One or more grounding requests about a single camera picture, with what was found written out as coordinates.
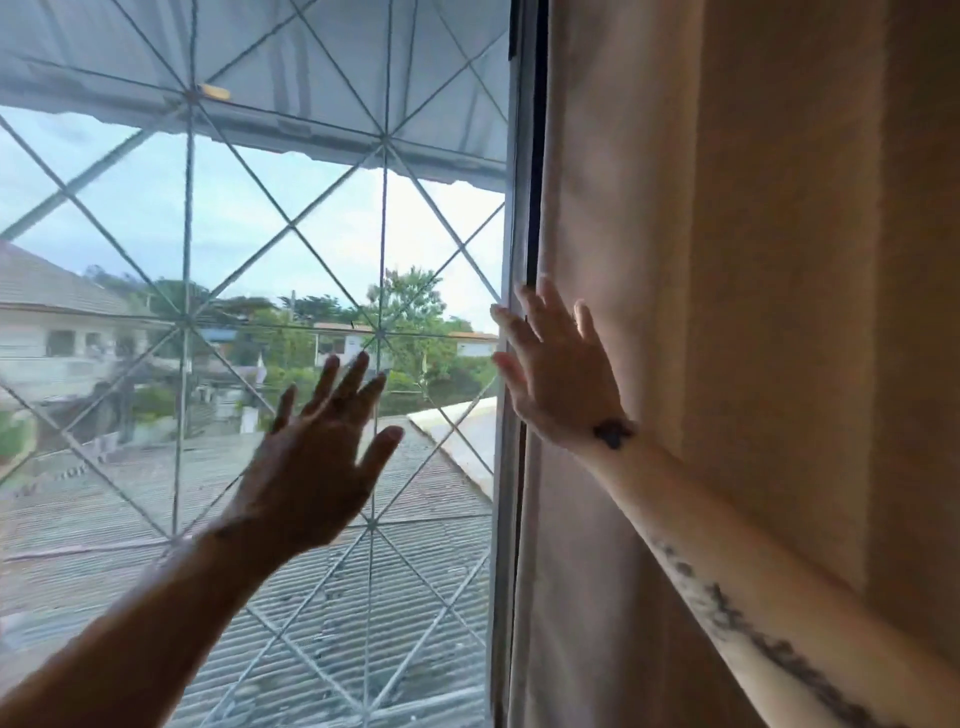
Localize grey metal awning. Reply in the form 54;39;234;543
0;0;513;190

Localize green tree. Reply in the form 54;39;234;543
363;266;481;395

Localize person's right hand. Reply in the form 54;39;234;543
489;277;639;453

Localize person's left forearm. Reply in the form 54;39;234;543
0;522;345;728

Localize white house with tiled roof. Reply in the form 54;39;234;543
0;240;177;410

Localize grey corrugated roof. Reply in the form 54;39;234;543
0;418;496;728

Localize person's left hand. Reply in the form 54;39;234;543
217;351;406;561

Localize metal window grille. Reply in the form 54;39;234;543
0;0;513;728

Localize aluminium window frame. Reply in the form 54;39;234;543
486;0;550;728

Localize low white distant house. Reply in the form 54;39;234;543
311;321;501;363

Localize beige curtain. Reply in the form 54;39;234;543
508;0;960;728

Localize person's right forearm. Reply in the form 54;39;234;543
576;422;960;728

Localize white concrete roof ledge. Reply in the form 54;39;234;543
407;396;501;504

